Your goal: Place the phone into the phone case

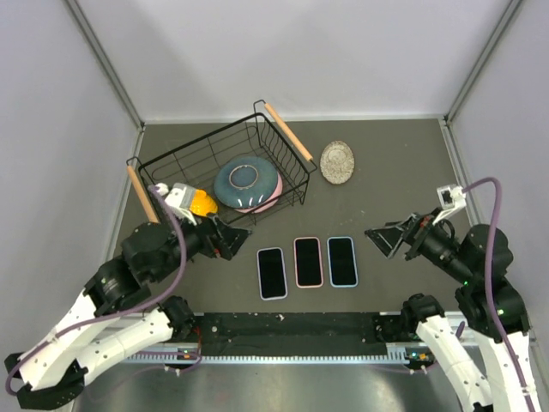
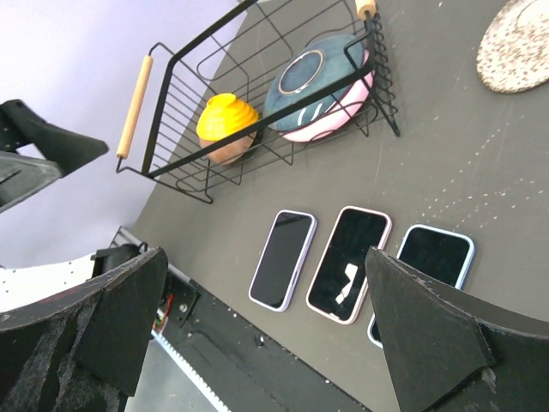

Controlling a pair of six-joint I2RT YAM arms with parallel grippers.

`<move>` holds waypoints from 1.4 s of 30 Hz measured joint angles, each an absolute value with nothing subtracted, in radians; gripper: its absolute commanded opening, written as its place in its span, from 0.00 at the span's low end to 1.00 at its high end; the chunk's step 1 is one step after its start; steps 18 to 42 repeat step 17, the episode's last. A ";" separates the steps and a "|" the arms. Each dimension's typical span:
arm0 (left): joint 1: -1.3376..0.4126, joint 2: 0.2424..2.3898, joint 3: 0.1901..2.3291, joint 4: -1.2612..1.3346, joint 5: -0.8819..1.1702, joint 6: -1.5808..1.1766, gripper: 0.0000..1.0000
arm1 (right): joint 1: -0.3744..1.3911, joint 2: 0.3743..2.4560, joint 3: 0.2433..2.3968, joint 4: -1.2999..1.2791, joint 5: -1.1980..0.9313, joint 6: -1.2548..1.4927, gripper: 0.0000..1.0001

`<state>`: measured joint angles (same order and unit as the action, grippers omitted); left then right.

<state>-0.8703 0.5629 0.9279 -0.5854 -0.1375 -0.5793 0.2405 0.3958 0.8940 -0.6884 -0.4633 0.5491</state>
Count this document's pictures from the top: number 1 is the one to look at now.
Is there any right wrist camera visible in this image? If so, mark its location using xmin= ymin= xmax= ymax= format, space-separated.
xmin=433 ymin=185 xmax=467 ymax=225

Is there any speckled oval dish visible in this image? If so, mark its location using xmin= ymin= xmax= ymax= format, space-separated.
xmin=320 ymin=141 xmax=355 ymax=185

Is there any pink phone case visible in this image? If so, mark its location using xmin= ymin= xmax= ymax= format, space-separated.
xmin=293 ymin=236 xmax=324 ymax=289

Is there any lilac phone case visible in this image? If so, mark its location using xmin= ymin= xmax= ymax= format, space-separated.
xmin=256 ymin=246 xmax=288 ymax=301

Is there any pink plate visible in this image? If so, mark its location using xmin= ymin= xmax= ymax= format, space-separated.
xmin=236 ymin=173 xmax=283 ymax=214

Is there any blue glazed ceramic plate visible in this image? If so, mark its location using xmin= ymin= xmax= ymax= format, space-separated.
xmin=214 ymin=156 xmax=279 ymax=209

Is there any black wire dish basket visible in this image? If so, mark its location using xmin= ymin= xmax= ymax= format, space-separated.
xmin=128 ymin=100 xmax=317 ymax=227

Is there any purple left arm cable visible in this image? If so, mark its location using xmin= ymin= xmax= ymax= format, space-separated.
xmin=4 ymin=185 xmax=188 ymax=395

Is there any light blue phone case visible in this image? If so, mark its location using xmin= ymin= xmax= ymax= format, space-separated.
xmin=326 ymin=235 xmax=359 ymax=288

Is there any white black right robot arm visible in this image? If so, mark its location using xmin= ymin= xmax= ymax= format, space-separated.
xmin=365 ymin=209 xmax=541 ymax=411

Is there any yellow ribbed bowl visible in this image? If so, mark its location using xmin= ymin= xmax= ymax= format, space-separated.
xmin=190 ymin=190 xmax=219 ymax=217

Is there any dark green smartphone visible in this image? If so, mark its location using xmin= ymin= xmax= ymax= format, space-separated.
xmin=329 ymin=238 xmax=357 ymax=285

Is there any aluminium slotted rail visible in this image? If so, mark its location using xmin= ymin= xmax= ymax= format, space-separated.
xmin=124 ymin=345 xmax=434 ymax=366

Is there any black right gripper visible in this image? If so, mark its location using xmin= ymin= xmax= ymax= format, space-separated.
xmin=363 ymin=204 xmax=475 ymax=282

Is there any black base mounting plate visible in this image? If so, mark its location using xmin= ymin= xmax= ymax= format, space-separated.
xmin=145 ymin=311 xmax=430 ymax=356

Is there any teal edged black smartphone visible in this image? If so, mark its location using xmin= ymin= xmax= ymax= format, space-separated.
xmin=258 ymin=249 xmax=287 ymax=298

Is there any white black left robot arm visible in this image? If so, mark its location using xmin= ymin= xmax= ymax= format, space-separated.
xmin=4 ymin=215 xmax=251 ymax=411

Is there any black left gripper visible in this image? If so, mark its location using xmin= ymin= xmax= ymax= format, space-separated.
xmin=151 ymin=205 xmax=253 ymax=282

